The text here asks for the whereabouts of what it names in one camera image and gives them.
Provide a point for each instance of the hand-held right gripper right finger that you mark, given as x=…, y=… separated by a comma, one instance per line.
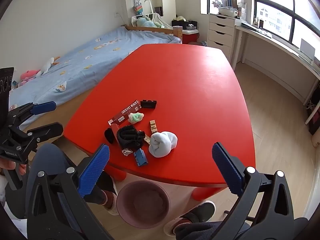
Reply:
x=226, y=170

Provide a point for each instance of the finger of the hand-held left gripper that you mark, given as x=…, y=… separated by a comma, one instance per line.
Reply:
x=43, y=107
x=50, y=130

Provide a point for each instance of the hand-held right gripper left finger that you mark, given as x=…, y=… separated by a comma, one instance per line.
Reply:
x=95, y=171

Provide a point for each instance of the black fuzzy sock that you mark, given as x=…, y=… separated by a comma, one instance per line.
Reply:
x=109, y=135

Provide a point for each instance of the black patterned sock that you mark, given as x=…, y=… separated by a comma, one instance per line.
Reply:
x=128, y=137

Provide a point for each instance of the small blue box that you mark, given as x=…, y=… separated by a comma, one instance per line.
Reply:
x=141, y=157

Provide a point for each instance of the pink bowl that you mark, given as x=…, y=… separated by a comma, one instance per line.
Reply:
x=143, y=205

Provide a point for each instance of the long red carton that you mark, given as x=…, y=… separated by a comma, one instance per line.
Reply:
x=126, y=112

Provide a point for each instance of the white sock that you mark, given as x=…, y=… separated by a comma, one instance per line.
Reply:
x=162, y=143

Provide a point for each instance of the person's left hand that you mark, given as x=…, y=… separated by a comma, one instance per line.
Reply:
x=8, y=165

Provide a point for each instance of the pink plush toy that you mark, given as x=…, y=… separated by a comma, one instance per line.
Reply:
x=28, y=76

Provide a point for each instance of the dark grey left sneaker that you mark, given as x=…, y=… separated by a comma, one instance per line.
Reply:
x=113, y=206

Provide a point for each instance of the dark grey sneaker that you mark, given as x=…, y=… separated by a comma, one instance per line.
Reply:
x=197, y=212
x=113, y=206

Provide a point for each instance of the white goose plush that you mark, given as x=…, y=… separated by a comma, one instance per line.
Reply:
x=47, y=66

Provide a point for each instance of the dark grey right sneaker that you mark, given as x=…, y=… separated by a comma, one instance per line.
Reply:
x=197, y=212

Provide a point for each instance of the bed with blue sheet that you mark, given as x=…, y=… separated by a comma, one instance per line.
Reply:
x=87, y=62

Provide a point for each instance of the person's right leg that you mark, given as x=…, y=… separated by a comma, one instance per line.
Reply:
x=200, y=231

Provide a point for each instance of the green white crumpled tissue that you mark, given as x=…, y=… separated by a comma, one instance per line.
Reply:
x=136, y=118

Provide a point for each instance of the upper wooden notched piece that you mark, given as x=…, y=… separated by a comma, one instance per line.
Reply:
x=153, y=126

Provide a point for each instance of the black plastic piece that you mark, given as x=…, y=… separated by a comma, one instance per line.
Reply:
x=148, y=104

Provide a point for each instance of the red table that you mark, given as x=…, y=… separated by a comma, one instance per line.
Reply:
x=180, y=85

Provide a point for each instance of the green plush toy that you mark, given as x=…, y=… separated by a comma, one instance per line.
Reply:
x=147, y=22

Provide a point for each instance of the long white desk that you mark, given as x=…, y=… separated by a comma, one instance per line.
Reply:
x=277, y=45

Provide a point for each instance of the rainbow hanging bag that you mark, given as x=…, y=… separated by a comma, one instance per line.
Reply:
x=138, y=9

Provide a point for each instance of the white drawer unit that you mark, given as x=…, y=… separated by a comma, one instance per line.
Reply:
x=221, y=33

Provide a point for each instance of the red cooler box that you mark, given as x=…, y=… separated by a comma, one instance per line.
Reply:
x=190, y=36

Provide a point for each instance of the white laptop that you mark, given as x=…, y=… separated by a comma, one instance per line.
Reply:
x=307, y=49

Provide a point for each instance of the small black shelf box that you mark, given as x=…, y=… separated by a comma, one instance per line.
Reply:
x=158, y=11

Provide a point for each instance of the black storage box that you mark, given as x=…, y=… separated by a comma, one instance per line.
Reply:
x=185, y=25

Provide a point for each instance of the white pot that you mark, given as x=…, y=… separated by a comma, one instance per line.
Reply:
x=227, y=12

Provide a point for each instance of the yellow hat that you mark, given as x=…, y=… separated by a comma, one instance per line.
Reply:
x=180, y=18

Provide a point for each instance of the row of books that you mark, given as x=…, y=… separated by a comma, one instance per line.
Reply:
x=236, y=3

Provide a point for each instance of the black framed window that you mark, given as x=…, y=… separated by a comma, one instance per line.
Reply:
x=275, y=2

